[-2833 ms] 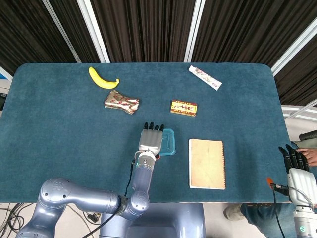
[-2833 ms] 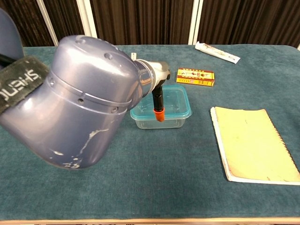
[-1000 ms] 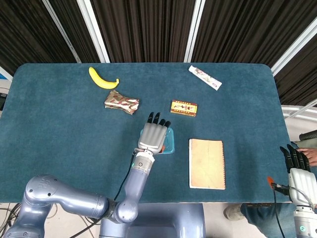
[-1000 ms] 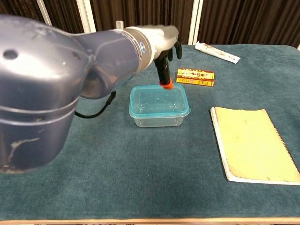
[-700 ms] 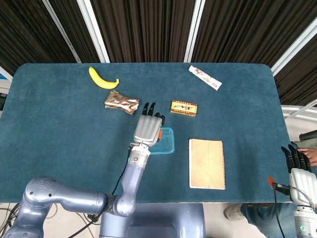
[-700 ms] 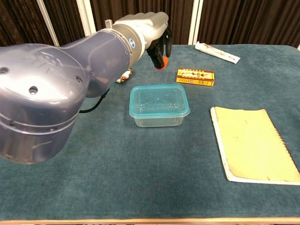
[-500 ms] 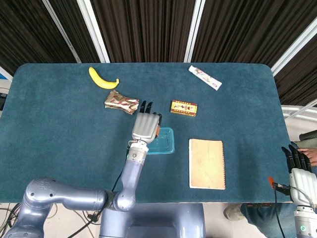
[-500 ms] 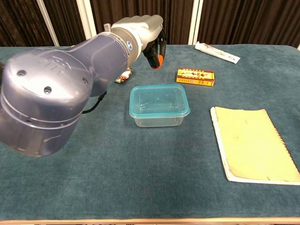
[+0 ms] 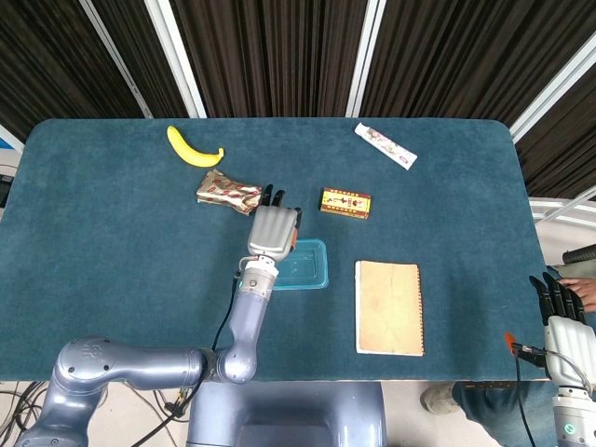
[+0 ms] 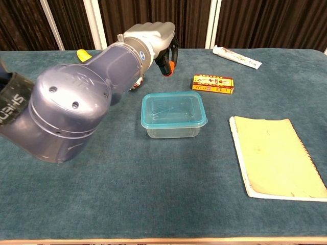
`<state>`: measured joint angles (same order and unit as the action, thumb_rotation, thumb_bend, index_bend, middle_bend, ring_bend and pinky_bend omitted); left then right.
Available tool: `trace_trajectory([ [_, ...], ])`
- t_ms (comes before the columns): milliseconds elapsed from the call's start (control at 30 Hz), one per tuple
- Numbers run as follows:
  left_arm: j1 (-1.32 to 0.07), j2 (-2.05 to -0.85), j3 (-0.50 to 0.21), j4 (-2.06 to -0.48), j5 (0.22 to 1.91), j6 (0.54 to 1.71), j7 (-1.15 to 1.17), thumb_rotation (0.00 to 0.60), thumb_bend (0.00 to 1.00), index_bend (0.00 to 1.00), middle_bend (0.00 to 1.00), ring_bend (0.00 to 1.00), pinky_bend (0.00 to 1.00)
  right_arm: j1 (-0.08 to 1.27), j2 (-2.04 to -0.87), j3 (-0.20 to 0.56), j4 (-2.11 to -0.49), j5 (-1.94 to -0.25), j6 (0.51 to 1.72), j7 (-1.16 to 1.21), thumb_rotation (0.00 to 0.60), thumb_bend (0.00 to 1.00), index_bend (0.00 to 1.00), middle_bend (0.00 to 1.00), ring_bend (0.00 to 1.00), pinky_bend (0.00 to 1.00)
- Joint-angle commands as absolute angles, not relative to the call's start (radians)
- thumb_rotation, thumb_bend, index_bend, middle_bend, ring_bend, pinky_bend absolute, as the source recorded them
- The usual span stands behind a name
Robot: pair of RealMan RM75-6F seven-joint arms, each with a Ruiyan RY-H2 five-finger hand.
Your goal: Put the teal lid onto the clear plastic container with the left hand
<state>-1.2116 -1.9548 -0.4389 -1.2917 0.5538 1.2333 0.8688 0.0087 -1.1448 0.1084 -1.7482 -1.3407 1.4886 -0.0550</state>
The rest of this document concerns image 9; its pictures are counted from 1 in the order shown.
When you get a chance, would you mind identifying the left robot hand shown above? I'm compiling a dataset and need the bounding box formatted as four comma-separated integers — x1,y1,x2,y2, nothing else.
246,183,304,262

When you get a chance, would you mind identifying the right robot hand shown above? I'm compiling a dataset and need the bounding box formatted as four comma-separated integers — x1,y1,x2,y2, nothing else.
505,272,596,387

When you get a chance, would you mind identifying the blue plastic lid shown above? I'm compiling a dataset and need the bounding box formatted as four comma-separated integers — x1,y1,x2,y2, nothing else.
272,238,331,291

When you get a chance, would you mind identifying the person's hand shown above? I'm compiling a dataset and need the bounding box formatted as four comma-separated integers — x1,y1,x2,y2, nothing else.
558,278,596,313

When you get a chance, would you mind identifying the gold red foil snack wrapper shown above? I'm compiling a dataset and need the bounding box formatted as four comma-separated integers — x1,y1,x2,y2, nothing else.
195,169,263,217

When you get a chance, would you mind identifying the yellow red small carton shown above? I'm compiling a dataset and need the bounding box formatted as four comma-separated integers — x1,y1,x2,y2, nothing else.
318,186,373,220

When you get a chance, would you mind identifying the dark cylindrical roll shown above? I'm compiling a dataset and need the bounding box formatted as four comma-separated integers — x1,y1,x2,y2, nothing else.
562,245,596,265

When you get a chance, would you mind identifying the person's leg in jeans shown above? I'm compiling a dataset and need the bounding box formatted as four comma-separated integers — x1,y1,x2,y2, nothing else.
451,380,560,447

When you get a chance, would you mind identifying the yellow banana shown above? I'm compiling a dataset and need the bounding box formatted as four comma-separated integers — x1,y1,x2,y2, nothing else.
166,125,225,167

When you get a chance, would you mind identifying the yellow spiral notebook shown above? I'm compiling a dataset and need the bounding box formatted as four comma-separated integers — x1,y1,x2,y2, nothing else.
354,260,427,358

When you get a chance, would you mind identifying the white toothpaste tube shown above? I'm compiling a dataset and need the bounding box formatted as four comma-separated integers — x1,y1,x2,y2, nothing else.
354,122,418,170

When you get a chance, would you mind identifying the grey shoe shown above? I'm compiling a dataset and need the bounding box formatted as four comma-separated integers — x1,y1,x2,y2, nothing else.
420,384,462,415

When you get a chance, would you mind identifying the teal table cloth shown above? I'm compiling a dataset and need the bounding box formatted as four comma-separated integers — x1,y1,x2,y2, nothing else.
0,117,550,383

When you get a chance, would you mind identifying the dark brown curtain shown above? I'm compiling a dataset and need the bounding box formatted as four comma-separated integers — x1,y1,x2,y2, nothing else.
0,0,596,201

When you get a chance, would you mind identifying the blue grey robot torso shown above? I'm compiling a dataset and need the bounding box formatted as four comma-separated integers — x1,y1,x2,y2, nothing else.
185,380,387,447

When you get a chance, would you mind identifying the black right hand cable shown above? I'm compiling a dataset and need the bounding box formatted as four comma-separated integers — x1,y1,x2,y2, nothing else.
511,343,549,447

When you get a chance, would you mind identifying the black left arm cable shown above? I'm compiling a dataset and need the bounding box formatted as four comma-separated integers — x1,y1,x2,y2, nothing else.
211,267,248,353

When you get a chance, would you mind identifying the white metal frame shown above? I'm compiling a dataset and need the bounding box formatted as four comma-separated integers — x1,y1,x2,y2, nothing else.
528,188,596,229

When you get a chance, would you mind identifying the white frame post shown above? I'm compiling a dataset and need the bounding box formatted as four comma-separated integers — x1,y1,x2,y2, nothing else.
509,34,596,141
345,0,384,117
143,0,209,118
78,0,154,118

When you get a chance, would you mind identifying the black floor cable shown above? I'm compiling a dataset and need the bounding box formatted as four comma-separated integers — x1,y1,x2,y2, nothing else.
129,386,196,447
0,381,53,437

